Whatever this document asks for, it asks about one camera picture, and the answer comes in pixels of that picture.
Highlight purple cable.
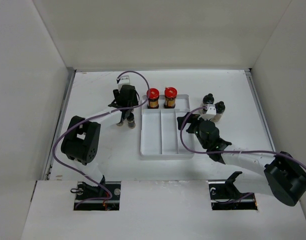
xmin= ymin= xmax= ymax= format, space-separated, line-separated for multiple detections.
xmin=179 ymin=106 xmax=306 ymax=186
xmin=52 ymin=70 xmax=151 ymax=210

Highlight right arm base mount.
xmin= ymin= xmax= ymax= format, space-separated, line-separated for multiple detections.
xmin=208 ymin=171 xmax=258 ymax=211

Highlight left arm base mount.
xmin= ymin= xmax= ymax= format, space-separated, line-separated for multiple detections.
xmin=70 ymin=181 xmax=122 ymax=211

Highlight black-label spice bottle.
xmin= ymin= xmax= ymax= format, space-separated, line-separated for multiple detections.
xmin=116 ymin=117 xmax=125 ymax=127
xmin=127 ymin=114 xmax=136 ymax=129

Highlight white divided organizer tray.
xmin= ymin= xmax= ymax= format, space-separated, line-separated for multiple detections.
xmin=140 ymin=94 xmax=194 ymax=160

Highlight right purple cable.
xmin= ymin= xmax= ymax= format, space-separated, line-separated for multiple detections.
xmin=179 ymin=106 xmax=306 ymax=186

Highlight red-lid sauce jar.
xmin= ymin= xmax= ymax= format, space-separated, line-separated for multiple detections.
xmin=146 ymin=88 xmax=160 ymax=109
xmin=164 ymin=86 xmax=178 ymax=109

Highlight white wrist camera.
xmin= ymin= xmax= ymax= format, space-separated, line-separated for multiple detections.
xmin=116 ymin=75 xmax=131 ymax=90
xmin=200 ymin=104 xmax=217 ymax=121

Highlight black-top white salt grinder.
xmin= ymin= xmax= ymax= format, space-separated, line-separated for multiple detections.
xmin=212 ymin=101 xmax=226 ymax=123

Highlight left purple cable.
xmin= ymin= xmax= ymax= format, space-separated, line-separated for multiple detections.
xmin=52 ymin=70 xmax=151 ymax=210

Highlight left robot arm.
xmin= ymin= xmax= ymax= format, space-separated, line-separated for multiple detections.
xmin=53 ymin=84 xmax=139 ymax=200

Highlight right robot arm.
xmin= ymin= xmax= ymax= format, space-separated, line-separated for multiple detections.
xmin=177 ymin=112 xmax=306 ymax=207

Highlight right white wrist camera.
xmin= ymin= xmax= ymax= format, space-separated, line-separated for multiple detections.
xmin=200 ymin=104 xmax=217 ymax=121

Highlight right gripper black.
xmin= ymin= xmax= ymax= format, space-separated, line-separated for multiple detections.
xmin=177 ymin=111 xmax=212 ymax=149

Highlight black-top brown spice grinder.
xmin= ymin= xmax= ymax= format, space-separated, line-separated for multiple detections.
xmin=201 ymin=93 xmax=215 ymax=107

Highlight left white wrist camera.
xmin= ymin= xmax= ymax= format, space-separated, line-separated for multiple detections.
xmin=116 ymin=75 xmax=131 ymax=90

